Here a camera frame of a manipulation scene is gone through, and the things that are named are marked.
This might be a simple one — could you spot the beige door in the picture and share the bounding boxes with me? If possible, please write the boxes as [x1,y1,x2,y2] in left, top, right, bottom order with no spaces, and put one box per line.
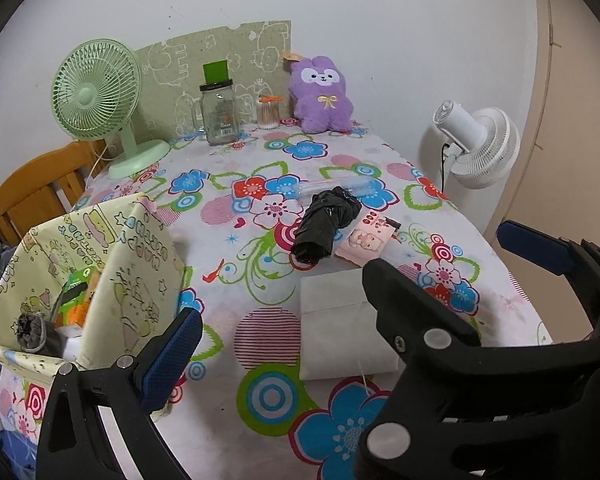
[490,0,600,281]

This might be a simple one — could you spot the white standing fan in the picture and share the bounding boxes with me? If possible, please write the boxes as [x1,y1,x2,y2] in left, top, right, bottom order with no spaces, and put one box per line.
[432,100,522,191]

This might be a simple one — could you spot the grey sock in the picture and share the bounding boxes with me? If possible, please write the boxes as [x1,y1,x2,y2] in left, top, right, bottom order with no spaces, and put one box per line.
[16,312,63,356]

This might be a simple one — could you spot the white soft packet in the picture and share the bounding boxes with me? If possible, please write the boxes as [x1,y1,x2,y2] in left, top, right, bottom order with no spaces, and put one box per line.
[299,269,402,382]

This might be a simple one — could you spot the blue grid bed sheet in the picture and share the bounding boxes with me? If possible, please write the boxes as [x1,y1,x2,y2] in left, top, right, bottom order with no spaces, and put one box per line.
[0,430,36,480]

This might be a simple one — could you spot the glass jar mug green lid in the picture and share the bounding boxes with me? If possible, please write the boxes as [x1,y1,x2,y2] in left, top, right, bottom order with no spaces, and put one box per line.
[191,60,241,147]

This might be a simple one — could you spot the cotton swab container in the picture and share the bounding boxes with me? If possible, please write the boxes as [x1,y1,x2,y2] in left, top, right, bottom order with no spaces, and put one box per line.
[256,95,284,131]

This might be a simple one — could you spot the wooden bed headboard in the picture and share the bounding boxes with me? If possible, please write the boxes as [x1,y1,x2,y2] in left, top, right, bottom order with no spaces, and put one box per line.
[0,140,108,248]

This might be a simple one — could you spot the yellow cartoon fabric storage box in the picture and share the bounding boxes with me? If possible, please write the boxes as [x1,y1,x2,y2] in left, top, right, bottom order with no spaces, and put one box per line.
[0,192,190,418]

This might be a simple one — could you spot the green printed board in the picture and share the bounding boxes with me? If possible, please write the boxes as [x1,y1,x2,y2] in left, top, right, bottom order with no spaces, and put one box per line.
[132,20,292,141]

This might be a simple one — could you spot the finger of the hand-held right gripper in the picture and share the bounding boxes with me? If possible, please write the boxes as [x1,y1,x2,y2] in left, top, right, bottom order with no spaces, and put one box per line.
[496,220,600,333]
[362,257,600,411]

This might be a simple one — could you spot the green desk fan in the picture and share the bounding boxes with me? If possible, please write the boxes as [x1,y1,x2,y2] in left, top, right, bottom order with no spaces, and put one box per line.
[50,39,172,180]

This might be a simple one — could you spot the clear plastic tube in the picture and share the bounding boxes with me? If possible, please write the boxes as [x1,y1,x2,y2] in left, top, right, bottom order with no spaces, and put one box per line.
[297,176,377,199]

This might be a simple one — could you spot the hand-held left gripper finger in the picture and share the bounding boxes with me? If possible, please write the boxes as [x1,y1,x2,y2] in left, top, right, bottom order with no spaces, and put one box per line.
[36,306,204,480]

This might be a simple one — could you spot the purple plush bunny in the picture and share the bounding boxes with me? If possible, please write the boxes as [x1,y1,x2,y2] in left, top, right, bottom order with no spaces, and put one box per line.
[282,51,356,134]

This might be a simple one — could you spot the pink cartoon packet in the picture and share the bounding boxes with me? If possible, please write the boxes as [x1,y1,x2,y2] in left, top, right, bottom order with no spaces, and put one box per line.
[335,211,402,267]

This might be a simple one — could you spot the yellow green cartoon packet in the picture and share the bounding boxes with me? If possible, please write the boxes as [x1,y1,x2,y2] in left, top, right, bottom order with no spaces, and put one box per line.
[54,267,102,328]

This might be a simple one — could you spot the black plastic bag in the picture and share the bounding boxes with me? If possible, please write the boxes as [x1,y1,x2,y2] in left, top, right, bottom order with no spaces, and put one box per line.
[290,186,363,264]

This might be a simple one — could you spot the floral tablecloth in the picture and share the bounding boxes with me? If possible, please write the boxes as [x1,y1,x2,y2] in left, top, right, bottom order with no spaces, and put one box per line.
[0,122,553,480]

